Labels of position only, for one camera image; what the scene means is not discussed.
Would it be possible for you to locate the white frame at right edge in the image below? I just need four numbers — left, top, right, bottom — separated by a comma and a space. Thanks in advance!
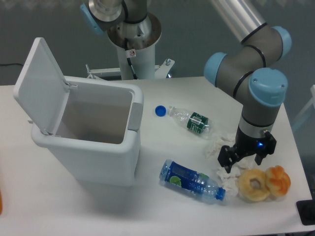
291, 85, 315, 133

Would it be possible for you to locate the clear green label bottle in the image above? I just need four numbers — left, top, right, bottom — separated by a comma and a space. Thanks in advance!
167, 106, 214, 140

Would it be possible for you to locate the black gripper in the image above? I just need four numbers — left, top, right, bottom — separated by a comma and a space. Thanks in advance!
218, 124, 277, 173

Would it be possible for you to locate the plain ring donut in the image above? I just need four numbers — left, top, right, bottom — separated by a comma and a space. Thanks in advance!
238, 169, 270, 202

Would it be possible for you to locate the crumpled white tissue upper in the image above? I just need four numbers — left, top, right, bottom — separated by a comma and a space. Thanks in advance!
204, 132, 236, 159

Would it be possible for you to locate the crumpled white tissue lower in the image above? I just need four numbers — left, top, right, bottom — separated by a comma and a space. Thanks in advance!
217, 167, 241, 198

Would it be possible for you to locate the crumpled white tissue middle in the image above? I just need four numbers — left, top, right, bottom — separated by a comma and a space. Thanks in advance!
236, 157, 255, 170

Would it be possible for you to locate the crumpled white tissue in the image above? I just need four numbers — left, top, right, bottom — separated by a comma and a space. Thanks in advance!
204, 132, 236, 159
217, 167, 241, 198
236, 157, 255, 170

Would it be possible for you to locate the white trash bin lid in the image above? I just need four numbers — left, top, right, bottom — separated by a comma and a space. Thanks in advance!
13, 37, 77, 135

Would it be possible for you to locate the orange object at left edge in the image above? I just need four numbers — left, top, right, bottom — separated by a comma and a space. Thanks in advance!
0, 192, 3, 215

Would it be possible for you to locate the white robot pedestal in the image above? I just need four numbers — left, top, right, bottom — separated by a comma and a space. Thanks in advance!
86, 13, 175, 80

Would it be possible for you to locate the orange glazed pastry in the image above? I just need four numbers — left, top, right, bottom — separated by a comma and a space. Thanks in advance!
265, 165, 291, 197

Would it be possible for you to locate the blue bottle cap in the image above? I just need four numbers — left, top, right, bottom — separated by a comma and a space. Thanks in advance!
155, 105, 166, 117

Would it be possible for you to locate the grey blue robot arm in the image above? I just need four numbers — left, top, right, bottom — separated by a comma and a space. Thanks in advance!
80, 0, 292, 172

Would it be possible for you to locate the blue label plastic bottle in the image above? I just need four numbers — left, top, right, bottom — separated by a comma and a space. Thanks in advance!
159, 159, 226, 204

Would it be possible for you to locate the black device at edge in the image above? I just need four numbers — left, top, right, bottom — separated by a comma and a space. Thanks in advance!
296, 200, 315, 226

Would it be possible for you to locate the white trash bin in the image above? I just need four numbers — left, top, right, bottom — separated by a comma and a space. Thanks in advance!
31, 77, 144, 186

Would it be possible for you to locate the black cable on pedestal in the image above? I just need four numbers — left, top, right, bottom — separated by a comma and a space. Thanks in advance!
124, 38, 138, 81

